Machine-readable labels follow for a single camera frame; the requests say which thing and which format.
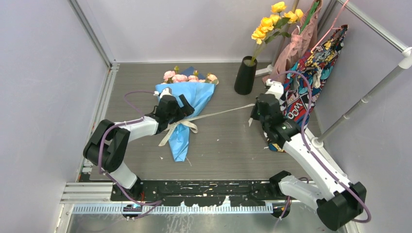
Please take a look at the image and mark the colourful cartoon print garment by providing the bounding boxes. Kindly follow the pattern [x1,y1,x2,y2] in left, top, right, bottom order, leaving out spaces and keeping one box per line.
[265,24,349,153]

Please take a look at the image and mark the yellow flowers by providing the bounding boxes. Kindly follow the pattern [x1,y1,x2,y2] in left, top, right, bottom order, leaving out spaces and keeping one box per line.
[249,1,304,66]

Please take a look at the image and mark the white slotted cable duct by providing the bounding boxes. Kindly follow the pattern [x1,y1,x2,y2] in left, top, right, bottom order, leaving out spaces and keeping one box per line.
[72,203,273,215]

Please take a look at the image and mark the white metal clothes rack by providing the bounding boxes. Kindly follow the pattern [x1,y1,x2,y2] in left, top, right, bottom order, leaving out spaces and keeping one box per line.
[255,0,412,181]

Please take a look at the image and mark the green clothes hanger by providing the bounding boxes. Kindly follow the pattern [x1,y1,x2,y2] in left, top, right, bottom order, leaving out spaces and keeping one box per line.
[299,0,322,35]

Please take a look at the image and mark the black vase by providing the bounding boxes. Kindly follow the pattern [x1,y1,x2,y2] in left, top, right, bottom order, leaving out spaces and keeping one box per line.
[234,56,257,95]

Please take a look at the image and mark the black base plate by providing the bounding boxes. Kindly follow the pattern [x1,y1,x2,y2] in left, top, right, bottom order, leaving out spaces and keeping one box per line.
[128,180,287,207]

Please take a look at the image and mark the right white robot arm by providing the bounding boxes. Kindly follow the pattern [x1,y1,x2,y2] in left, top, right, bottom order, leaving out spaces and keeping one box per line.
[251,94,367,231]

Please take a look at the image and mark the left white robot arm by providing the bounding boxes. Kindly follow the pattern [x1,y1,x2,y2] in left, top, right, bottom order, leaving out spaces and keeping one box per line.
[83,94,195,200]

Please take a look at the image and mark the cream ribbon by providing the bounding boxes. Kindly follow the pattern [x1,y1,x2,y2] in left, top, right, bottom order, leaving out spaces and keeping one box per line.
[158,103,255,147]

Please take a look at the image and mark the pink garment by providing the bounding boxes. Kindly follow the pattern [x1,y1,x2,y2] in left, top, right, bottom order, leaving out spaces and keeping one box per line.
[262,2,323,83]

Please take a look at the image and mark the pink clothes hanger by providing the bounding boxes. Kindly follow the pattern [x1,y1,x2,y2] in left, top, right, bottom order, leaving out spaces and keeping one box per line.
[311,0,349,53]

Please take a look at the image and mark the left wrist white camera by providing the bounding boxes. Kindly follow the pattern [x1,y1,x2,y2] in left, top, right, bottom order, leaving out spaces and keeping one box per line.
[154,87,172,99]

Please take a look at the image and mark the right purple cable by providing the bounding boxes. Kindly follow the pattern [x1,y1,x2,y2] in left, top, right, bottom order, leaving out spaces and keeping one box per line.
[270,70,372,224]

